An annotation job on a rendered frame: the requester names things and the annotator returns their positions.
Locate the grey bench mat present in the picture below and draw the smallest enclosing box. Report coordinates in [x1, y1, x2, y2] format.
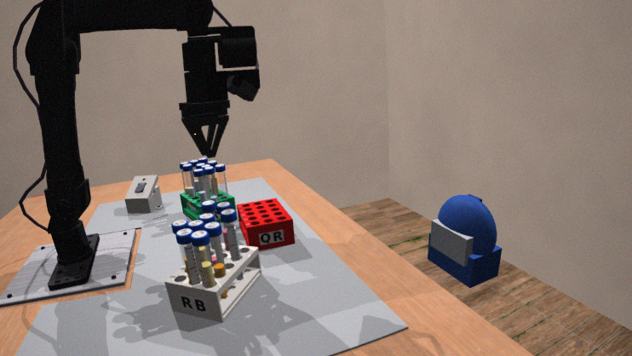
[15, 177, 409, 356]

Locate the red tube rack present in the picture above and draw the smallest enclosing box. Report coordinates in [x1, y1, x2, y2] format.
[237, 198, 295, 251]

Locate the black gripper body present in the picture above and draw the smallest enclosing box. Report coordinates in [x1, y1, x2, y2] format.
[179, 69, 230, 120]

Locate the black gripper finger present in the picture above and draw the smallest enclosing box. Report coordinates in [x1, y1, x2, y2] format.
[189, 115, 229, 158]
[181, 118, 216, 156]

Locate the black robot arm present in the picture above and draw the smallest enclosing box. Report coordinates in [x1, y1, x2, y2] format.
[25, 0, 260, 290]

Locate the white test tube rack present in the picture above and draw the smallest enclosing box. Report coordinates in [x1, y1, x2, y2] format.
[164, 243, 262, 323]

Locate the green tube rack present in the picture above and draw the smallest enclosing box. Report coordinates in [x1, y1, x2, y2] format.
[180, 190, 236, 223]

